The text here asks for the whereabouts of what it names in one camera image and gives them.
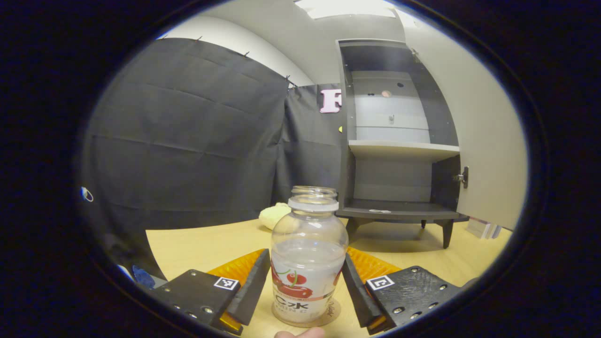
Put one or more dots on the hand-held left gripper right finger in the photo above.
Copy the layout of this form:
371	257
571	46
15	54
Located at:
357	295

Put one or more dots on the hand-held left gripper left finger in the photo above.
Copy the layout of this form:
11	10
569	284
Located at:
251	291

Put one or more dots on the clear plastic bottle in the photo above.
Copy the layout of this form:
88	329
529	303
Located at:
307	263

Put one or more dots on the dark grey cabinet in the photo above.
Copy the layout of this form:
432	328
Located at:
392	178

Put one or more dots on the grey cabinet door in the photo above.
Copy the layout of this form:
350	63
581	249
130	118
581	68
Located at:
488	141

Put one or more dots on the white cabinet shelf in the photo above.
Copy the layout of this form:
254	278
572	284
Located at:
404	150

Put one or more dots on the metal door hinge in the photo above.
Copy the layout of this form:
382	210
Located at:
462	177

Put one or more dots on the pale yellow soft object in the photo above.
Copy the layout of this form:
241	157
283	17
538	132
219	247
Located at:
273	217

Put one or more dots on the blue object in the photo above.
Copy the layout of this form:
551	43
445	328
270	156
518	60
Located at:
143	277

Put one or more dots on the black backdrop cloth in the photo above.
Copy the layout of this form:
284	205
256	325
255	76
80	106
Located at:
188	141

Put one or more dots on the small white object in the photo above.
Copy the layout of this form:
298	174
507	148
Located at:
86	194

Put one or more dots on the ceiling light panel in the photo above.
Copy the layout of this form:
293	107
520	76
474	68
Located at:
347	7

